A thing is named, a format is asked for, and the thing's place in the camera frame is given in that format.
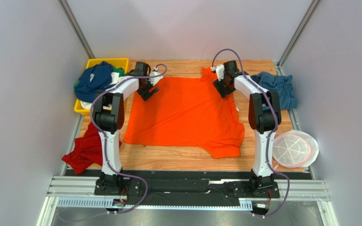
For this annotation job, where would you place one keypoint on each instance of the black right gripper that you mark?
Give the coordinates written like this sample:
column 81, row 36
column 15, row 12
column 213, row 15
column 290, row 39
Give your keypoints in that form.
column 222, row 88

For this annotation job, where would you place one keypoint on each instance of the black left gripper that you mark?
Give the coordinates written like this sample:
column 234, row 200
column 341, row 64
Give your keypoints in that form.
column 146, row 95

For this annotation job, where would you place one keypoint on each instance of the orange t-shirt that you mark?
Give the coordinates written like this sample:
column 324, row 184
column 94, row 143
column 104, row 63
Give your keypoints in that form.
column 187, row 112

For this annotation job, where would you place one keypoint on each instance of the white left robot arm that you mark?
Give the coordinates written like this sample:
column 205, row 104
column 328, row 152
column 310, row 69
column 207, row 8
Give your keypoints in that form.
column 108, row 116

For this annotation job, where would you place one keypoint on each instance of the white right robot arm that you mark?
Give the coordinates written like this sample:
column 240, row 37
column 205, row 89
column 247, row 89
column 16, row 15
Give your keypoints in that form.
column 264, row 117

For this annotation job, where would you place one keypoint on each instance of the green t-shirt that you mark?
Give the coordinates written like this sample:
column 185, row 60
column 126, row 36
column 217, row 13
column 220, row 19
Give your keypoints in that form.
column 98, row 76

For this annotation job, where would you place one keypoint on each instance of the white t-shirt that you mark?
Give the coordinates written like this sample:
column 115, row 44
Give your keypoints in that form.
column 116, row 78

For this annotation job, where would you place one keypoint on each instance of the yellow plastic bin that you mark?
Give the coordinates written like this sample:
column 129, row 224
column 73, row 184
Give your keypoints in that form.
column 117, row 62

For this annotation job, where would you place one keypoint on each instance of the navy blue t-shirt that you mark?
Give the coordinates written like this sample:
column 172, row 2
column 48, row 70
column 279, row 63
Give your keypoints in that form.
column 83, row 94

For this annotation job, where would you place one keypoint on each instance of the teal blue t-shirt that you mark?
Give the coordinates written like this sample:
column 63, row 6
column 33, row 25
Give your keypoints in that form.
column 280, row 83

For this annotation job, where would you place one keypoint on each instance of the red t-shirt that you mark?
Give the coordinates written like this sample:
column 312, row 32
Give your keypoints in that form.
column 87, row 151

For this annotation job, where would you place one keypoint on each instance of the white mesh laundry bag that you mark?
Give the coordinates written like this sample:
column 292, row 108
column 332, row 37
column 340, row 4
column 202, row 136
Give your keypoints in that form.
column 295, row 149

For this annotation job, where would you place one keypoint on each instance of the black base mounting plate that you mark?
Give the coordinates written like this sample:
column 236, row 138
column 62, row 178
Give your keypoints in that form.
column 184, row 188

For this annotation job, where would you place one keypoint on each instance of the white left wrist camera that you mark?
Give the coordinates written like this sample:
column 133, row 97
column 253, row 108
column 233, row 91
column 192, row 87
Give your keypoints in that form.
column 155, row 77

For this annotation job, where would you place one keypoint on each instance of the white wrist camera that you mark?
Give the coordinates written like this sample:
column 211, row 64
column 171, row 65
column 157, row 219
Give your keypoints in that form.
column 219, row 71
column 155, row 77

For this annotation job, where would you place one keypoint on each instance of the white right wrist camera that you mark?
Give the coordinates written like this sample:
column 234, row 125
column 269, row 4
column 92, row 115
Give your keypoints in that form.
column 219, row 71

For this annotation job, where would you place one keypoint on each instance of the aluminium frame rail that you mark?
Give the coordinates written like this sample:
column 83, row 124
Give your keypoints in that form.
column 77, row 192

